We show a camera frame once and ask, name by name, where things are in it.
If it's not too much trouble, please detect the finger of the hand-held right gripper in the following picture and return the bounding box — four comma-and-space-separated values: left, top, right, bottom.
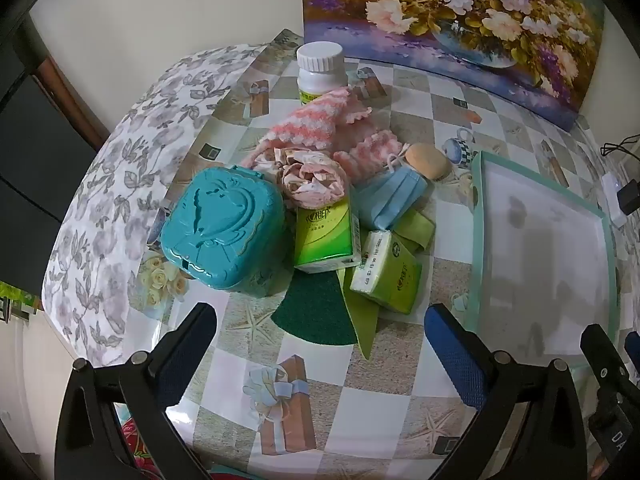
580, 324, 640, 480
624, 331, 640, 377

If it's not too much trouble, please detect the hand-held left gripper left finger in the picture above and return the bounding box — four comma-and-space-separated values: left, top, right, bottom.
54, 302, 218, 480

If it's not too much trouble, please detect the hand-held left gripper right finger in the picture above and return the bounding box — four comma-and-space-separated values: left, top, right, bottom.
424, 304, 587, 480

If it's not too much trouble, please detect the light green cloth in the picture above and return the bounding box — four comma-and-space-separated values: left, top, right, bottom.
341, 207, 437, 361

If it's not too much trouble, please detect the white tray with teal rim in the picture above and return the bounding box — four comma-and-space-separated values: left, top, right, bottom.
469, 150, 620, 371

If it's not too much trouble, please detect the green scouring pad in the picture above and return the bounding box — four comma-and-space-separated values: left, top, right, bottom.
272, 270, 362, 347

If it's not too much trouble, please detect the green tissue packet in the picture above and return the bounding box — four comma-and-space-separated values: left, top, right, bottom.
349, 230, 424, 314
294, 197, 362, 274

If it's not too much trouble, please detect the red floral cloth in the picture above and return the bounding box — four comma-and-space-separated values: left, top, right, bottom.
116, 404, 213, 480

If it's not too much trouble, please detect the checkered printed tablecloth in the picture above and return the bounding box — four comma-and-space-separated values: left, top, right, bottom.
125, 29, 640, 480

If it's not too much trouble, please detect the teal plastic box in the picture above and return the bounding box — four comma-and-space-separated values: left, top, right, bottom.
160, 165, 287, 297

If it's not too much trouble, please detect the black charger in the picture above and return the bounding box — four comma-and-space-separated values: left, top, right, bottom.
617, 180, 640, 217

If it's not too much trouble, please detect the white power strip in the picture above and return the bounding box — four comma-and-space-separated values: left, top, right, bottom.
602, 172, 630, 227

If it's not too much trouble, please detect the blue face mask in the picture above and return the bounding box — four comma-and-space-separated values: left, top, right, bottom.
356, 155, 431, 232

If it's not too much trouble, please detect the beige round sponge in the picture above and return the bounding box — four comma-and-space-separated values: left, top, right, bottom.
404, 143, 451, 182

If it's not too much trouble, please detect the grey floral blanket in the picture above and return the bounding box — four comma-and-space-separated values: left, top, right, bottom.
42, 42, 268, 367

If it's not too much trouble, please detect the pink fabric scrunchie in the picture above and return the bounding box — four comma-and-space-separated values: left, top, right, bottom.
245, 146, 349, 209

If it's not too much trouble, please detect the pink white knitted cloth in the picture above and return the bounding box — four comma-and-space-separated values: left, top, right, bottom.
257, 86, 375, 155
334, 129, 407, 182

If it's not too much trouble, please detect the dark cabinet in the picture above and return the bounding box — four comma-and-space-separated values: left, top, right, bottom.
0, 12, 112, 301

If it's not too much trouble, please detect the white pill bottle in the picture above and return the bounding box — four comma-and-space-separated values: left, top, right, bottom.
295, 41, 348, 108

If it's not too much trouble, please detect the flower painting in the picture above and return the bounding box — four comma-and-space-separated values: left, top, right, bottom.
300, 0, 606, 133

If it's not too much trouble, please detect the black cable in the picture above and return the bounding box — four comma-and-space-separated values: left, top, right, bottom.
600, 134, 640, 159

